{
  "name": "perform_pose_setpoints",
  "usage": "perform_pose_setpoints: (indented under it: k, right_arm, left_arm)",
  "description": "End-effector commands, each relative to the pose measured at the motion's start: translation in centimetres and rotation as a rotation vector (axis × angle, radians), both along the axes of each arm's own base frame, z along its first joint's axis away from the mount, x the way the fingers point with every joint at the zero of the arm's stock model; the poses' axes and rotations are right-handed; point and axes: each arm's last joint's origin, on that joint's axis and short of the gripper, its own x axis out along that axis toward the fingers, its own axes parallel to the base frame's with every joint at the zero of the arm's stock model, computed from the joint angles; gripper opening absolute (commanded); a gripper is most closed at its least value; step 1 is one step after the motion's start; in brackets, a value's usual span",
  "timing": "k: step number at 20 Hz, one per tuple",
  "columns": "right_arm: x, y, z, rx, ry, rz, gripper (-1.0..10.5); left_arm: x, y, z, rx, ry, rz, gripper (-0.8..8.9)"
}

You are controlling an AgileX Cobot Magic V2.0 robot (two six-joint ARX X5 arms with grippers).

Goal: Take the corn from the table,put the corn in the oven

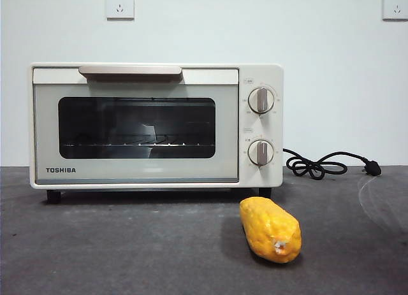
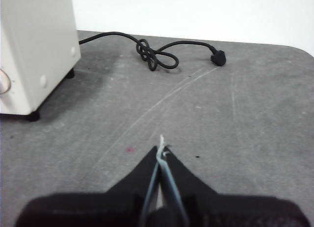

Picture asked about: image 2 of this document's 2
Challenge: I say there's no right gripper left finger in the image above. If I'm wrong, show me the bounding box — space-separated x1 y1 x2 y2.
14 145 158 227

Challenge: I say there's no cream toaster oven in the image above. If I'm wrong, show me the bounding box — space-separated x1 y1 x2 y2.
0 0 82 122

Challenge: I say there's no oven timer knob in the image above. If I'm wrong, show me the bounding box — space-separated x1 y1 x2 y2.
0 69 12 95

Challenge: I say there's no black power cable with plug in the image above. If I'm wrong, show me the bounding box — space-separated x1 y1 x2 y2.
78 32 226 72

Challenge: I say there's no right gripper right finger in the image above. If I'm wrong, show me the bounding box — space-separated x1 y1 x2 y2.
163 146 311 227

